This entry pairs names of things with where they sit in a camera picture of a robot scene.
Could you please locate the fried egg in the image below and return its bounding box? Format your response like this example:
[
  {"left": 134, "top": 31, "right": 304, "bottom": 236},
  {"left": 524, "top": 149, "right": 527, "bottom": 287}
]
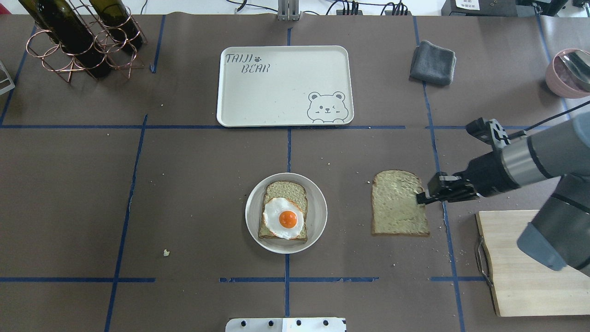
[{"left": 263, "top": 197, "right": 304, "bottom": 240}]

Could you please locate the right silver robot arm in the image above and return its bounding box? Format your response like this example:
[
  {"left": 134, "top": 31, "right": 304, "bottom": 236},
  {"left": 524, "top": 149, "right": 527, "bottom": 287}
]
[{"left": 416, "top": 112, "right": 590, "bottom": 275}]

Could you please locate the white wire cup rack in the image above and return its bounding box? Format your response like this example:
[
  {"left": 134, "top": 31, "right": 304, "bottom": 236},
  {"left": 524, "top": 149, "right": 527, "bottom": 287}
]
[{"left": 0, "top": 61, "right": 16, "bottom": 95}]

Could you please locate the metal scoop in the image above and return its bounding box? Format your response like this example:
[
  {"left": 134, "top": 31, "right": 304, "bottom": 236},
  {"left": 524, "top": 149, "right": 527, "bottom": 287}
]
[{"left": 559, "top": 50, "right": 590, "bottom": 92}]

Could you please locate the grey folded cloth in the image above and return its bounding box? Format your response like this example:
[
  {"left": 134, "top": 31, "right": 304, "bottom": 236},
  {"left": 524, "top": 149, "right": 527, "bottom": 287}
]
[{"left": 409, "top": 40, "right": 457, "bottom": 86}]

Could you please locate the white round plate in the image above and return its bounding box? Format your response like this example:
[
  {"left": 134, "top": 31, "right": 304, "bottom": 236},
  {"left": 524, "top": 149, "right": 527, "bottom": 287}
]
[{"left": 245, "top": 173, "right": 327, "bottom": 254}]

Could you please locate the black power box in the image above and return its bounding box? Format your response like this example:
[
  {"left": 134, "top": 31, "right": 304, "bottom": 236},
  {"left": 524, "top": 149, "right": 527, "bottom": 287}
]
[{"left": 441, "top": 0, "right": 518, "bottom": 17}]

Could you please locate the pink bowl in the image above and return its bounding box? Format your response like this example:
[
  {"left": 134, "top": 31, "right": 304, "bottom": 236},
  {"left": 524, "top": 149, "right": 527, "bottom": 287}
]
[{"left": 544, "top": 48, "right": 590, "bottom": 99}]

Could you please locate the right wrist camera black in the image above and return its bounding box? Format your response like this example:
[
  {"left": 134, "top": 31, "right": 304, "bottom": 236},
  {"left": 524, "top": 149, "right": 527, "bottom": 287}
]
[{"left": 465, "top": 118, "right": 527, "bottom": 151}]

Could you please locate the cream bear tray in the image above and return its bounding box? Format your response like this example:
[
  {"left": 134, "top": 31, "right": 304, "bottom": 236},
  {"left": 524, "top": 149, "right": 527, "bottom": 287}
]
[{"left": 217, "top": 45, "right": 354, "bottom": 127}]

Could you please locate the dark wine bottle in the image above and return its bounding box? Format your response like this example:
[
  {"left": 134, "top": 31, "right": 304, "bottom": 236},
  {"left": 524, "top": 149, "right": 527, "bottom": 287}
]
[
  {"left": 19, "top": 0, "right": 111, "bottom": 78},
  {"left": 90, "top": 0, "right": 143, "bottom": 54}
]

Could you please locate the copper wire bottle rack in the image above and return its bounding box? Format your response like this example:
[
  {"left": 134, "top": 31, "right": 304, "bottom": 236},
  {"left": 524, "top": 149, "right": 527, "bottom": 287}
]
[{"left": 21, "top": 0, "right": 146, "bottom": 83}]

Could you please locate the aluminium frame post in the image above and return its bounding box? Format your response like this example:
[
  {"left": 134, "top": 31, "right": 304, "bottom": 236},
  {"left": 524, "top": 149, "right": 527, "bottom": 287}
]
[{"left": 277, "top": 0, "right": 301, "bottom": 22}]

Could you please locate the wooden cutting board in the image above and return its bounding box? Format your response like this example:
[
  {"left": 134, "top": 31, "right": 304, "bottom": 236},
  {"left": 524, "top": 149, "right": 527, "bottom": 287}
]
[{"left": 475, "top": 210, "right": 590, "bottom": 317}]

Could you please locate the bread slice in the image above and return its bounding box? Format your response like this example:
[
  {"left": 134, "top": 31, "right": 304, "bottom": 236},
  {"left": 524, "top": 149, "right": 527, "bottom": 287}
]
[
  {"left": 258, "top": 181, "right": 308, "bottom": 242},
  {"left": 371, "top": 170, "right": 430, "bottom": 236}
]

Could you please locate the white camera pole base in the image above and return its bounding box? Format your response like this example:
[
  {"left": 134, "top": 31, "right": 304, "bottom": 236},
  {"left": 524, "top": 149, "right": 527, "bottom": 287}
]
[{"left": 225, "top": 317, "right": 347, "bottom": 332}]

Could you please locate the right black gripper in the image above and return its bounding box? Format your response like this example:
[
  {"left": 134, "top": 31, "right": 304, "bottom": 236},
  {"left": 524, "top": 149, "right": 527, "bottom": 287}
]
[{"left": 416, "top": 151, "right": 520, "bottom": 205}]

